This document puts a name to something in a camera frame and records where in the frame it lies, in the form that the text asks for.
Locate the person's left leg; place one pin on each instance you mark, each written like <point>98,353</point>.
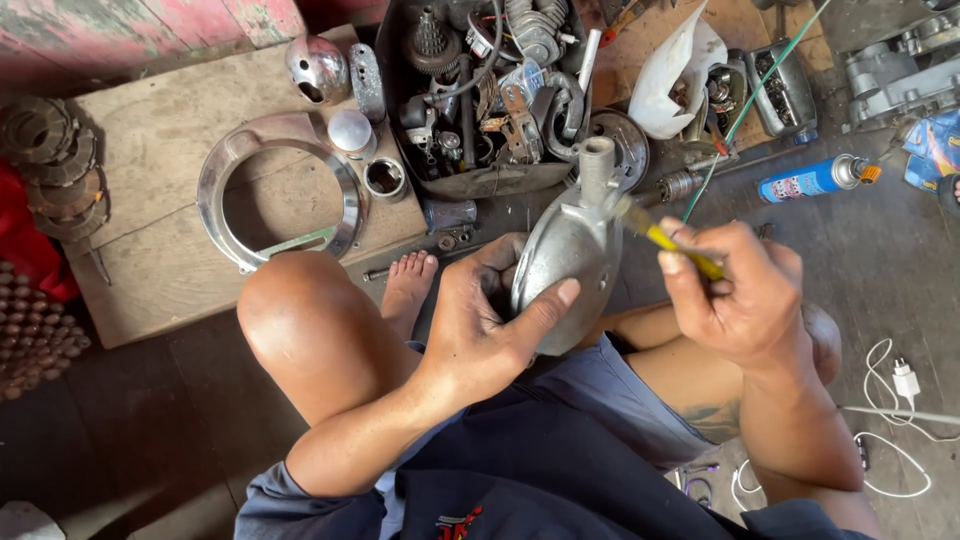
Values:
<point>315,330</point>

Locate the metal box of small parts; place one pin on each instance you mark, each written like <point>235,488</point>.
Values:
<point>784,90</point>

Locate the stack of clutch discs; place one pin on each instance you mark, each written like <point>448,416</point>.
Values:
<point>52,157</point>

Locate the white plastic fairing piece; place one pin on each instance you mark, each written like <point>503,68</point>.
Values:
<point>671,82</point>

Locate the silver round cap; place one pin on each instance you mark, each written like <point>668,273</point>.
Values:
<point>350,133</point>

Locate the brown cardboard sheet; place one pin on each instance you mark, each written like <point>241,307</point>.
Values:
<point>630,60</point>

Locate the person's leg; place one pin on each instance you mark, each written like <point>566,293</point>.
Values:
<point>675,375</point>
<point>315,330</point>

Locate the red cloth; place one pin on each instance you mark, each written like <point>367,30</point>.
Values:
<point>22,247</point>

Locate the mat of brown beads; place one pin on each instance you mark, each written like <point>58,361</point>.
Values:
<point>30,337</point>

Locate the person's blue shorts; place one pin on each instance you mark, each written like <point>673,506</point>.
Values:
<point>600,405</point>

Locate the person's dark navy shirt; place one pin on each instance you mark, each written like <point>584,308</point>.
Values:
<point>540,495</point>

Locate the blue spray can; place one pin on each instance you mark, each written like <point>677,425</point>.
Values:
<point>806,180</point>

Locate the worn wooden board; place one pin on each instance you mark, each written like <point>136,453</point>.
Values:
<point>165,150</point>

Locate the person's right leg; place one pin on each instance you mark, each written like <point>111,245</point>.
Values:
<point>675,375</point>

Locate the blue printed packet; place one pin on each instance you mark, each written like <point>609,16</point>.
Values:
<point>934,146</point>

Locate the long metal shaft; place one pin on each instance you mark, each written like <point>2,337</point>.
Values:
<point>679,185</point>

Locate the round metal brake plate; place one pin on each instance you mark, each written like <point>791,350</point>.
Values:
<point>628,142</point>

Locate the silver metal engine cover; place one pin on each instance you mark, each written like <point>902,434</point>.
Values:
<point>570,247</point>

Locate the white rod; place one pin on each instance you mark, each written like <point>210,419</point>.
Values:
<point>900,415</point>

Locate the short metal sleeve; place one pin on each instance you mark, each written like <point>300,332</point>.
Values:
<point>385,180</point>

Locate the chrome dome shell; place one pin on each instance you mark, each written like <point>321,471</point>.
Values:
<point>315,64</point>

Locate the person's right hand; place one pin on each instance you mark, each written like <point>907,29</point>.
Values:
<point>750,300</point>

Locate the heap of rusty engine parts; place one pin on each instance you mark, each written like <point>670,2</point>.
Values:
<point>720,97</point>

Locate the person's left hand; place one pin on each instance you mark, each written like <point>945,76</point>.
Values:
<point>469,322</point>

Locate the speckled oblong metal plate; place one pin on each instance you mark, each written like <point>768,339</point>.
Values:
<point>367,82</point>

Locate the grey engine block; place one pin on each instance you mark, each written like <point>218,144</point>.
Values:
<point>896,75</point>

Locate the steel bolt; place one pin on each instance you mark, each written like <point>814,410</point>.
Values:
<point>376,274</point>

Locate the black tray of engine parts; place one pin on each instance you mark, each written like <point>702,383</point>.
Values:
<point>480,90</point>

